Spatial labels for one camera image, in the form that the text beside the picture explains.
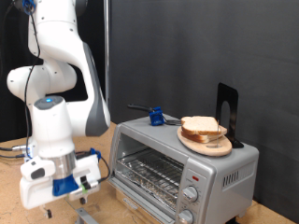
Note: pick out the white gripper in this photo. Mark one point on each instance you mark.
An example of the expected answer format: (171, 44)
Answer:
(34, 189)

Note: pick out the spatula with blue grip block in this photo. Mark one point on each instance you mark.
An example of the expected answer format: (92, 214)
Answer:
(156, 116)

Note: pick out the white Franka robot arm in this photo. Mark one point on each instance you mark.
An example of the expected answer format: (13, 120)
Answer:
(62, 46)

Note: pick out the aluminium foil oven liner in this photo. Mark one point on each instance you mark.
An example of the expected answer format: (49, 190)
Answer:
(146, 186)

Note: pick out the silver oven knob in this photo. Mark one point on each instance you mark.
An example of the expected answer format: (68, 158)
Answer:
(190, 193)
(186, 216)

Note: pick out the red oven indicator light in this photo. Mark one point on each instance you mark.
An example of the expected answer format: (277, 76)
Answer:
(195, 178)

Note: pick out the silver toaster oven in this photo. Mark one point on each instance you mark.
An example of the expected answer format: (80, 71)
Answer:
(215, 174)

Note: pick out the round wooden board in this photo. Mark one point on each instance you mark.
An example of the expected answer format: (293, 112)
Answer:
(208, 148)

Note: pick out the vertical metal pole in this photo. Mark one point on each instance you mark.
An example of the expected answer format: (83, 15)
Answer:
(106, 46)

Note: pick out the thin metal pin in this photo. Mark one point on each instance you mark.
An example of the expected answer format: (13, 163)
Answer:
(218, 133)

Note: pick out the thin white bread slice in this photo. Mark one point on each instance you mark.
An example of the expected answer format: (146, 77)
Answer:
(218, 133)

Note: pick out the black metal bookend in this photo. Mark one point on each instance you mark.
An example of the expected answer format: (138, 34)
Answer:
(232, 99)

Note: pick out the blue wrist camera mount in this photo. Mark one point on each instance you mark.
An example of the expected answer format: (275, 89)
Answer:
(64, 185)

